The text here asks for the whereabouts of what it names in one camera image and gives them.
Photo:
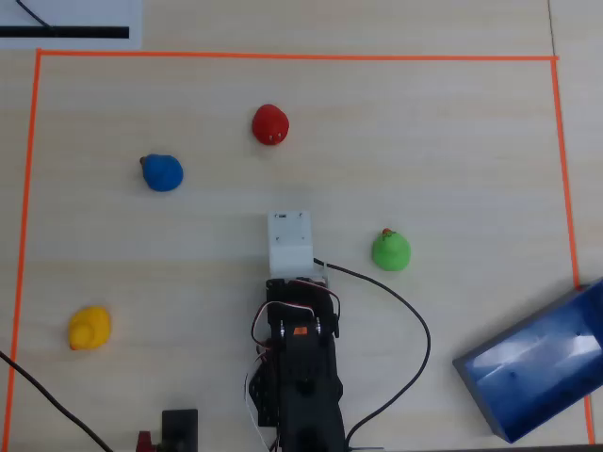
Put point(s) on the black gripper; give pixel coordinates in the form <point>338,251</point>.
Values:
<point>285,288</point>

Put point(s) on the green rubber duck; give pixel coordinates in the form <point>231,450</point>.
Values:
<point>390,252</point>

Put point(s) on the red rubber duck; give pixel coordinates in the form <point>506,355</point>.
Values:
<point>269,123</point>

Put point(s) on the blue rubber duck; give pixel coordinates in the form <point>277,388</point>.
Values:
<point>163,173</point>

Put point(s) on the yellow rubber duck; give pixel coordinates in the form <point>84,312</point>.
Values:
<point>89,328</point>

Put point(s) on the blue plastic box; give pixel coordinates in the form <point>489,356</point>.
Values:
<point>532,372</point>

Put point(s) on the black clamp block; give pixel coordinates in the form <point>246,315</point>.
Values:
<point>180,426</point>

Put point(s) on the orange tape strip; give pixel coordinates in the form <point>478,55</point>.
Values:
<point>301,56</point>
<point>23,226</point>
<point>564,179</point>

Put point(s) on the black bar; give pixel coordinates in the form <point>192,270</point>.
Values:
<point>85,32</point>

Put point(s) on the white paper sheet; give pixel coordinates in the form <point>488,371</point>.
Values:
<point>70,14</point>

